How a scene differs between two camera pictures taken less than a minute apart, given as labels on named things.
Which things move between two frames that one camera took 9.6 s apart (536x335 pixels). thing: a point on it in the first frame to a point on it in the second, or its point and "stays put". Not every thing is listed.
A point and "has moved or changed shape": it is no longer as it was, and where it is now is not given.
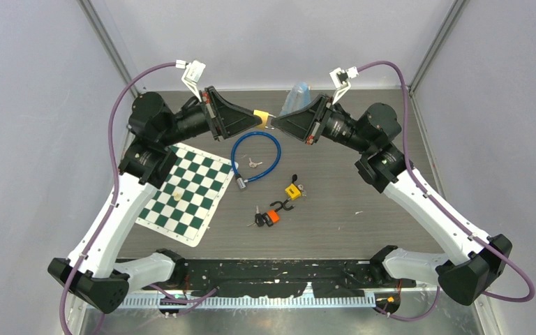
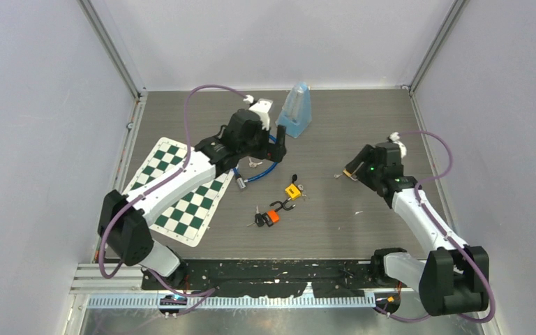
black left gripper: (227, 120) to (270, 151)
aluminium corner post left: (91, 11) stays put
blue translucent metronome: (298, 96) stays put
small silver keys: (253, 165) stays put
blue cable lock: (241, 183) stays put
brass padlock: (264, 116) has moved or changed shape
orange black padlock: (272, 217) stays put
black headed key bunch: (259, 220) stays put
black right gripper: (301, 124) to (367, 153)
